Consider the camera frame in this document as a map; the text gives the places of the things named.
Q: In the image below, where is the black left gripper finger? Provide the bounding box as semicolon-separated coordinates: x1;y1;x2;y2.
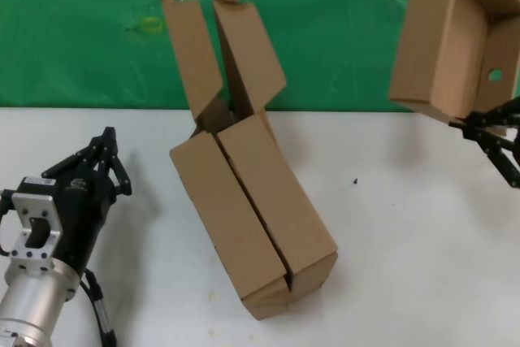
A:
97;139;133;198
41;126;118;180

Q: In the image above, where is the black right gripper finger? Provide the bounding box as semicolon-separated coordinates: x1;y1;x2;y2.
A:
462;128;520;191
448;96;520;131

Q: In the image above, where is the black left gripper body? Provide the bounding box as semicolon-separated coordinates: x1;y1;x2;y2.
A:
23;167;119;273

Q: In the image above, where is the brown cardboard box with hole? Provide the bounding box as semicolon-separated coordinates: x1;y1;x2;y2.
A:
388;0;520;137

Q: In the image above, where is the brown cardboard box, narrow lid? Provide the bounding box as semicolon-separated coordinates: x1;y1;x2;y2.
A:
160;0;292;321

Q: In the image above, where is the brown cardboard box, wide lid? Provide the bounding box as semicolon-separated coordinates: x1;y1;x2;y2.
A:
212;0;340;306

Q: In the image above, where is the green cloth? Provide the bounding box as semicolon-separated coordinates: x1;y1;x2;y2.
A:
0;0;520;115

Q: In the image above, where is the yellow rubber band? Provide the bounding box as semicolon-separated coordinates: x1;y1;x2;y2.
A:
139;15;164;34

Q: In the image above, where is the silver left camera mount bracket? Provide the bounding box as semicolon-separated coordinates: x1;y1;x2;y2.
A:
10;189;67;263

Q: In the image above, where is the thin black cable loop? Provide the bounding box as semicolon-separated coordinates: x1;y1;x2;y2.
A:
0;189;17;258

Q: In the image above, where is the black cable with grey sleeve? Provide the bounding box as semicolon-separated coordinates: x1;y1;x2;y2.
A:
79;267;119;347

